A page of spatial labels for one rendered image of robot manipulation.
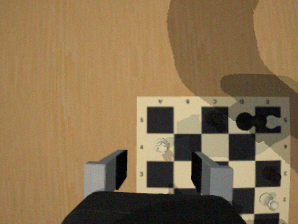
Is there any chessboard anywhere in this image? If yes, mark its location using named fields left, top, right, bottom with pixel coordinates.
left=137, top=97, right=290, bottom=224

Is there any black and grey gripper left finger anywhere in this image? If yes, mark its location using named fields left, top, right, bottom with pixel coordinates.
left=83, top=149, right=128, bottom=200

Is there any white pawn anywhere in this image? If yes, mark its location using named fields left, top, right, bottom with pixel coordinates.
left=259, top=193, right=279, bottom=210
left=265, top=115, right=284, bottom=129

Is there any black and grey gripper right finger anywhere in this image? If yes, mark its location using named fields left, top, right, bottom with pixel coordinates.
left=191, top=152, right=234, bottom=205

